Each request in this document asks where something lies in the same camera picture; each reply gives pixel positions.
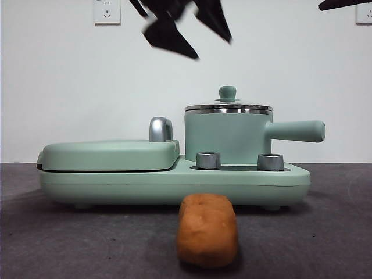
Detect mint green breakfast maker base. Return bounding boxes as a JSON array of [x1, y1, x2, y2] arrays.
[[39, 153, 312, 211]]

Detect white wall socket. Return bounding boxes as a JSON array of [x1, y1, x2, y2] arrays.
[[93, 0, 121, 26], [356, 5, 372, 25]]

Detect mint green pot with handle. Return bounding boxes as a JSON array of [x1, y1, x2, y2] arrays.
[[184, 106, 327, 165]]

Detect mint green griddle cover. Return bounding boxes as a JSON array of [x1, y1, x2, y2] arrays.
[[37, 138, 181, 173]]

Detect glass lid with green knob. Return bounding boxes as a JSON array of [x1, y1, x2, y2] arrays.
[[185, 85, 274, 113]]

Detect silver griddle cover handle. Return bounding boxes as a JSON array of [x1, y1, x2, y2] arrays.
[[149, 117, 175, 143]]

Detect silver control knob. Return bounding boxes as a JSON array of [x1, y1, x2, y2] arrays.
[[257, 153, 285, 171], [196, 151, 221, 170]]

